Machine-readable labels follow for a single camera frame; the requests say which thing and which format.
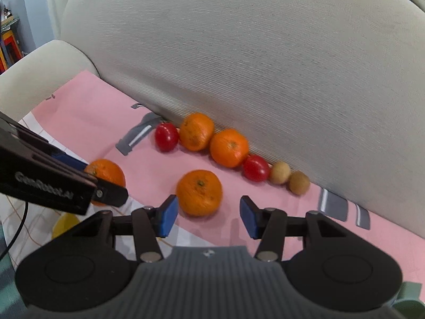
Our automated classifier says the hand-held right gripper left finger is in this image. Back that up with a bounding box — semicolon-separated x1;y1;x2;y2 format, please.
71;194;179;262

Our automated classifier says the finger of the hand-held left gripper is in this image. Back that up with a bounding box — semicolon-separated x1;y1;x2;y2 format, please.
0;129;129;207
0;111;89;172

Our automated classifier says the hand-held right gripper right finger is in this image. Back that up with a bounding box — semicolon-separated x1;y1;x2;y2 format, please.
240;195;346;262

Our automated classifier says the orange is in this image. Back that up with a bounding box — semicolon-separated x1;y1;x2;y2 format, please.
179;112;215;152
176;169;223;217
84;159;127;207
209;128;249;168

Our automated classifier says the brown longan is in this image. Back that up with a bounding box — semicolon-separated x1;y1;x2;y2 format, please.
288;170;311;195
269;161;292;185

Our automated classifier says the red cherry tomato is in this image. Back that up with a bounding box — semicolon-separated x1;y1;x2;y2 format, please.
155;122;180;153
242;154;270;183

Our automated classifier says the yellow lemon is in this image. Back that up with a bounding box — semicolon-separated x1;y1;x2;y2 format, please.
52;213;81;240

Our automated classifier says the pink printed blanket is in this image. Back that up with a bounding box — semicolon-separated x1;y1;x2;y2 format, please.
0;70;425;306

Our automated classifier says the teal striped cloth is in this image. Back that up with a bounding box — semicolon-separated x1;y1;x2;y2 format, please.
0;229;27;319

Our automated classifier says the colourful shelf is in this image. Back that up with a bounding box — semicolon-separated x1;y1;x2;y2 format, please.
0;3;24;74

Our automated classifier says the beige sofa backrest cushion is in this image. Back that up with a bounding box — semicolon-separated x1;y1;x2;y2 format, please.
0;0;425;236

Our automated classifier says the green cup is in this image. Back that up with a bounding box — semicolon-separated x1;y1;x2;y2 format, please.
395;281;425;319

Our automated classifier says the black cable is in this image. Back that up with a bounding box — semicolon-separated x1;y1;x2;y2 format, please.
0;201;29;261

